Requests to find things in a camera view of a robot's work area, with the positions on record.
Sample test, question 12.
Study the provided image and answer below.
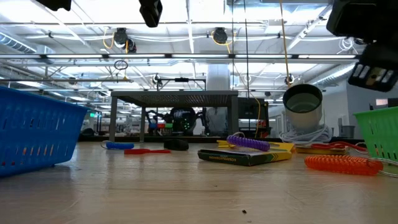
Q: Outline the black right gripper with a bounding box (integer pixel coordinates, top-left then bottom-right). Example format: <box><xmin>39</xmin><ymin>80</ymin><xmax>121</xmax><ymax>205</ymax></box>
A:
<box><xmin>326</xmin><ymin>0</ymin><xmax>398</xmax><ymax>44</ymax></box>

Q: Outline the black binder clip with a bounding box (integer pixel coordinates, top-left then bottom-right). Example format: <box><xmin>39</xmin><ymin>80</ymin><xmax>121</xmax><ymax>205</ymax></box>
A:
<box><xmin>164</xmin><ymin>139</ymin><xmax>190</xmax><ymax>152</ymax></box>

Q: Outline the blue coil keychain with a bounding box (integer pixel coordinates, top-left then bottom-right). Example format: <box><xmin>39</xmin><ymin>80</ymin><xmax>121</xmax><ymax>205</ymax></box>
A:
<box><xmin>100</xmin><ymin>140</ymin><xmax>135</xmax><ymax>151</ymax></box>

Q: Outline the purple coil keychain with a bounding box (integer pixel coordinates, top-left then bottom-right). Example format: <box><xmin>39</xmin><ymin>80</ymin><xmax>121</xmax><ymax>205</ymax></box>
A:
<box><xmin>226</xmin><ymin>131</ymin><xmax>271</xmax><ymax>152</ymax></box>

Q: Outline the green yellow crayon box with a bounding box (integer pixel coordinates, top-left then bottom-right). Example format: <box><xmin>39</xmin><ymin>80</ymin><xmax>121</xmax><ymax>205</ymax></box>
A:
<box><xmin>197</xmin><ymin>147</ymin><xmax>293</xmax><ymax>167</ymax></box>

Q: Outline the grey perforated metal shelf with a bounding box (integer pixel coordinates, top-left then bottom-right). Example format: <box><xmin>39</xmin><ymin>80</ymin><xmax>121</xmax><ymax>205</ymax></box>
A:
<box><xmin>108</xmin><ymin>90</ymin><xmax>239</xmax><ymax>146</ymax></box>

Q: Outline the long overhead light bar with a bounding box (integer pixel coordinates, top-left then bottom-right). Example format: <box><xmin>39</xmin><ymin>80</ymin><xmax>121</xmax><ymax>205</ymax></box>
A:
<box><xmin>0</xmin><ymin>53</ymin><xmax>361</xmax><ymax>60</ymax></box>

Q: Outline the grey waste bin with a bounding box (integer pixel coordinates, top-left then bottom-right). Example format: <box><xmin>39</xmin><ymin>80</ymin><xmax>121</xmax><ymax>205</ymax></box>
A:
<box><xmin>341</xmin><ymin>125</ymin><xmax>356</xmax><ymax>139</ymax></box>

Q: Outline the person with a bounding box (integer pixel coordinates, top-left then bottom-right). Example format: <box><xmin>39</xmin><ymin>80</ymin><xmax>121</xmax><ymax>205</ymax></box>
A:
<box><xmin>169</xmin><ymin>107</ymin><xmax>198</xmax><ymax>136</ymax></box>
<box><xmin>205</xmin><ymin>107</ymin><xmax>229</xmax><ymax>137</ymax></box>

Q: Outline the green plastic basket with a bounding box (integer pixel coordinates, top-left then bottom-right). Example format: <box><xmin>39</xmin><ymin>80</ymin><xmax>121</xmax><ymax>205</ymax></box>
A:
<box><xmin>353</xmin><ymin>106</ymin><xmax>398</xmax><ymax>164</ymax></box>

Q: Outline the blue plastic basket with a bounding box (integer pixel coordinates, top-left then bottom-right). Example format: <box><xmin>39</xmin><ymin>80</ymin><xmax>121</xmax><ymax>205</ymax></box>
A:
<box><xmin>0</xmin><ymin>86</ymin><xmax>90</xmax><ymax>179</ymax></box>

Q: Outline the black ceiling cable reel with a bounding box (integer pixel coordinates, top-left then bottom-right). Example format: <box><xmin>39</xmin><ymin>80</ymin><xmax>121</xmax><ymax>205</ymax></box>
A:
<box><xmin>113</xmin><ymin>27</ymin><xmax>137</xmax><ymax>54</ymax></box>
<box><xmin>212</xmin><ymin>27</ymin><xmax>229</xmax><ymax>45</ymax></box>

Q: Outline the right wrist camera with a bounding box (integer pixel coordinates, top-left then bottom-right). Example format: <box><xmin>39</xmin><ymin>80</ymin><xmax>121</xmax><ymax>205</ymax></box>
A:
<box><xmin>347</xmin><ymin>43</ymin><xmax>398</xmax><ymax>93</ymax></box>

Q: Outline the silver ventilation duct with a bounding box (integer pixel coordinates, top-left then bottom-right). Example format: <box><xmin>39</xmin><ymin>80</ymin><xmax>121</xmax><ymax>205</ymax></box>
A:
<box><xmin>312</xmin><ymin>62</ymin><xmax>358</xmax><ymax>88</ymax></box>

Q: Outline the black camera rig frame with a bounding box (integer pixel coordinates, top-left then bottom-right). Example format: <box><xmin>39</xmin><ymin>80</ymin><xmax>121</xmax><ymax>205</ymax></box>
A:
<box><xmin>157</xmin><ymin>77</ymin><xmax>206</xmax><ymax>91</ymax></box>

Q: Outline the yellow hanging cable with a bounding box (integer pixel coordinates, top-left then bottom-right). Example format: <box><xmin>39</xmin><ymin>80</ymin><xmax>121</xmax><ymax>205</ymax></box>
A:
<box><xmin>278</xmin><ymin>0</ymin><xmax>292</xmax><ymax>88</ymax></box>

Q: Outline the white coiled cable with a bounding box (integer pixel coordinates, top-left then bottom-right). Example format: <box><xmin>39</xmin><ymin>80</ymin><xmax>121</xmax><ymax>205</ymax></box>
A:
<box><xmin>279</xmin><ymin>126</ymin><xmax>333</xmax><ymax>146</ymax></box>

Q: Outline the black aluminium table frame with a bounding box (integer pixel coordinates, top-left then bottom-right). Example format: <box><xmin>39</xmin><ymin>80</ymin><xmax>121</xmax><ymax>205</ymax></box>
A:
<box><xmin>76</xmin><ymin>136</ymin><xmax>364</xmax><ymax>144</ymax></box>

